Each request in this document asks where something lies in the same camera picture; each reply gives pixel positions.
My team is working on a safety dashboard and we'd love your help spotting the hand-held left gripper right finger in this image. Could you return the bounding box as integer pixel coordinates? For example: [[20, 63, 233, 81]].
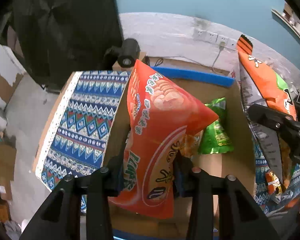
[[174, 154, 277, 240]]

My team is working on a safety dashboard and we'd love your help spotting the blue patterned tablecloth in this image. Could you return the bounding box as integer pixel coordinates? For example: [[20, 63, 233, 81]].
[[36, 70, 300, 215]]

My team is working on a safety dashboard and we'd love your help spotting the wall shelf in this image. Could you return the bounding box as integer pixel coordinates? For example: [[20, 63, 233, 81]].
[[271, 4, 300, 45]]

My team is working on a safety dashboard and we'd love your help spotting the black cable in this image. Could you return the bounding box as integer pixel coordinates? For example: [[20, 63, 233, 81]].
[[145, 56, 164, 67]]

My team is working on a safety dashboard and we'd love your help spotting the large orange snack bag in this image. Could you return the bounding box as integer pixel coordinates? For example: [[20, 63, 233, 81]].
[[236, 34, 299, 184]]

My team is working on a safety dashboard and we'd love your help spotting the clear cracker packet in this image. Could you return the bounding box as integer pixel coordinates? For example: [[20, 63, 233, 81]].
[[265, 171, 290, 195]]

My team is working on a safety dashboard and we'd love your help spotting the grey plug and cable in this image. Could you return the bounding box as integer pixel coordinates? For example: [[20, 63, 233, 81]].
[[211, 41, 226, 70]]

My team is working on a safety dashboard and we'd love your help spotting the green snack bag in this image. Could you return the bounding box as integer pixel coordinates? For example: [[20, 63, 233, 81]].
[[198, 97, 235, 155]]

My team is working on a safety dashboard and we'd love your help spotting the flat cardboard piece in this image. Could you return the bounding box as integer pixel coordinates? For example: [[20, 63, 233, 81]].
[[0, 130, 17, 200]]

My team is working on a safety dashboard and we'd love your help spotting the red and white shopping bag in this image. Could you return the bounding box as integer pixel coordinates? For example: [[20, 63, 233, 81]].
[[229, 64, 240, 80]]

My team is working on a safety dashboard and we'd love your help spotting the black round device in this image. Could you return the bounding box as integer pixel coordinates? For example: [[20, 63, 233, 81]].
[[104, 38, 140, 68]]

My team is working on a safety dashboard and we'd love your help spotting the white cloth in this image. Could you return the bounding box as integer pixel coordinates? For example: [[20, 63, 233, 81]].
[[4, 219, 30, 240]]

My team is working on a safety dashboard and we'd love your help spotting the cardboard box with blue sides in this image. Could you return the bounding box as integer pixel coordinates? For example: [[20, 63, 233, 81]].
[[102, 66, 257, 240]]

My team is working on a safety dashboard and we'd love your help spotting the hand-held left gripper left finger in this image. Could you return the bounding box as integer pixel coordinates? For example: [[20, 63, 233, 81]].
[[19, 155, 124, 240]]

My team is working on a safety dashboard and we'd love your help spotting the red snack bag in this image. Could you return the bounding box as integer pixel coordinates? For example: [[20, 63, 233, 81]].
[[107, 59, 219, 219]]

